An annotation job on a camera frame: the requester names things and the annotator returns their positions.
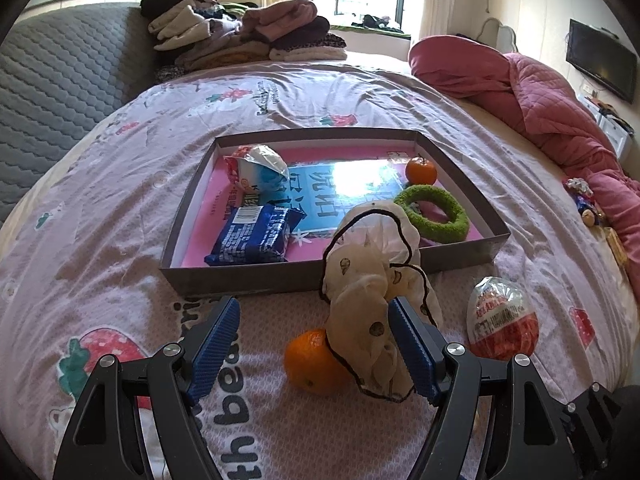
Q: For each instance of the white cabinet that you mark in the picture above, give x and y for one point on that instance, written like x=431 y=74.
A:
x=612 y=130

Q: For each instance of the black television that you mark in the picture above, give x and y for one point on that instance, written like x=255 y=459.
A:
x=600 y=60

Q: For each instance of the small red white toy egg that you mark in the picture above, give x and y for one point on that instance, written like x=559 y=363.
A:
x=502 y=325

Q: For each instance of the printed strawberry bedsheet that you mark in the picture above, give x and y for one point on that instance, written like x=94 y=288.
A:
x=125 y=135

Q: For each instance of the grey quilted headboard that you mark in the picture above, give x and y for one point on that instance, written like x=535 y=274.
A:
x=60 y=70

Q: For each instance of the green windowsill cloth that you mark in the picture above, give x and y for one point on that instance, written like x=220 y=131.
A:
x=350 y=29

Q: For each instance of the pink quilt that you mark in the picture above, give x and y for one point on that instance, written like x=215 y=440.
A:
x=540 y=100

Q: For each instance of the pile of folded clothes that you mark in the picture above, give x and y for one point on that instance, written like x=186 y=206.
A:
x=225 y=40

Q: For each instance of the blue cookie packet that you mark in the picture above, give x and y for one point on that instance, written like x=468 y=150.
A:
x=250 y=235

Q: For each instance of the white chair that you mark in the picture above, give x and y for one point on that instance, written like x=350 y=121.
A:
x=500 y=35

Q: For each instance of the small orange with stem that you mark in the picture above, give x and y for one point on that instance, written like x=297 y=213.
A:
x=420 y=172

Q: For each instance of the large orange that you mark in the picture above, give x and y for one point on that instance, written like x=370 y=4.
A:
x=312 y=365

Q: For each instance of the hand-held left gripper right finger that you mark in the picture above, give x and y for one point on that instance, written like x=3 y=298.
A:
x=407 y=350

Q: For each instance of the sheer cream hair scrunchie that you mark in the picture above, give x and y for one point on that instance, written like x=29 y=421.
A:
x=360 y=285

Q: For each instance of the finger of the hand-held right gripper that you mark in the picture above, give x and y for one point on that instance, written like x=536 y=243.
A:
x=592 y=420

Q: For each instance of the large red white toy egg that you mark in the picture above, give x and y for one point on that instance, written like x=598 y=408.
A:
x=255 y=170

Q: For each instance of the small printed card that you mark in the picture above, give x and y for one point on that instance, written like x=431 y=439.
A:
x=397 y=157

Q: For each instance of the shallow grey cardboard box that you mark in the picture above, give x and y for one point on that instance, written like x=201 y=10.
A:
x=250 y=282

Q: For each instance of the dark clothes on windowsill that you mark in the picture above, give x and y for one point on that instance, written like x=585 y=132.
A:
x=375 y=21

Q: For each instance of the small colourful doll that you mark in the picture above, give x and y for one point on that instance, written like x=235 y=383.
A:
x=582 y=195

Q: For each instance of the yellow packet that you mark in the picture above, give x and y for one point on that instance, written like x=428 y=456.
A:
x=617 y=247

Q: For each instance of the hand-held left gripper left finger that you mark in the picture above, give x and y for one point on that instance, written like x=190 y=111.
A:
x=217 y=350

